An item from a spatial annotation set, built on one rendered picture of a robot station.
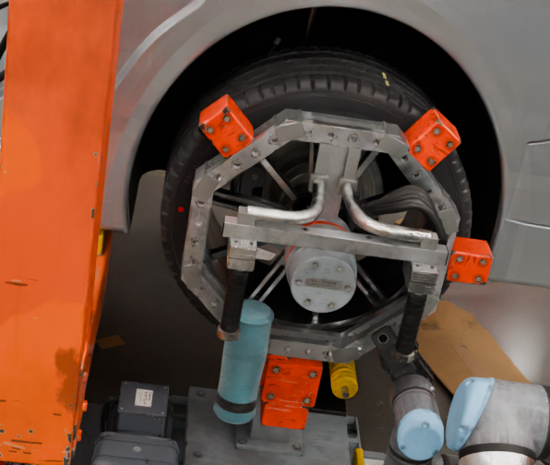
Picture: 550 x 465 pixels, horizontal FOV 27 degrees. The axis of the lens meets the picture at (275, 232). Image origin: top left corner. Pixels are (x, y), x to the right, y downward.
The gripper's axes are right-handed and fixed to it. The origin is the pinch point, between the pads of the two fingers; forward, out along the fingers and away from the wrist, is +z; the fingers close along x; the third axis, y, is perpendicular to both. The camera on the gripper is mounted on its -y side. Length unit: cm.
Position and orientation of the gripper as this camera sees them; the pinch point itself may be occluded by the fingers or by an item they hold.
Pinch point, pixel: (393, 330)
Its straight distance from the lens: 256.1
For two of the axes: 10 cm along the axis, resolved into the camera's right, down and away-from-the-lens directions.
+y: 5.8, 7.1, 3.9
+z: -0.2, -4.7, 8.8
